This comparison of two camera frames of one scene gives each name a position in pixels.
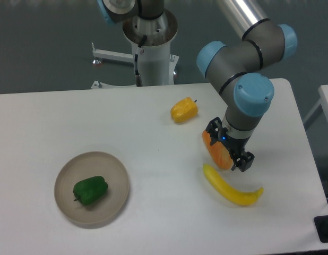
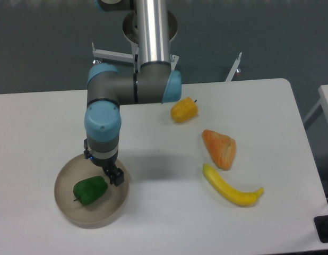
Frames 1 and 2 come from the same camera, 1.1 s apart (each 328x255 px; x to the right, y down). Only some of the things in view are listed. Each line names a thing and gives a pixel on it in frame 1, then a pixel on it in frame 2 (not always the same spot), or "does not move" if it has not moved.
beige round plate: (86, 165) does not move
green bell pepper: (91, 190) does not move
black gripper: (236, 145) → (106, 160)
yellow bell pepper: (184, 110) does not move
